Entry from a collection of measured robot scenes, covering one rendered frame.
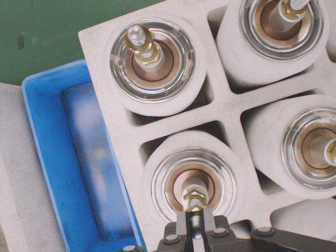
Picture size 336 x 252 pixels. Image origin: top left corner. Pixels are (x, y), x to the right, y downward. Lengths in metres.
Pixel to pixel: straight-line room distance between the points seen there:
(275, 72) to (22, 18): 0.47
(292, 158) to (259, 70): 0.08
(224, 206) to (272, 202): 0.10
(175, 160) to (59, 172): 0.25
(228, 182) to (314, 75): 0.16
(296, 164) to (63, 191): 0.33
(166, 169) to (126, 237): 0.31
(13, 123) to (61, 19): 0.23
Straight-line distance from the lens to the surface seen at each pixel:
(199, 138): 0.26
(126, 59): 0.27
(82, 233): 0.50
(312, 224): 0.33
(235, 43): 0.27
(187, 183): 0.25
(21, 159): 0.44
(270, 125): 0.28
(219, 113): 0.33
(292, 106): 0.28
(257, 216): 0.36
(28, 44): 0.60
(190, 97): 0.26
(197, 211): 0.18
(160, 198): 0.27
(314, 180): 0.29
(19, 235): 0.41
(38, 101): 0.47
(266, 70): 0.28
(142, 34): 0.18
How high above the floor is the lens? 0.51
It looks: 86 degrees down
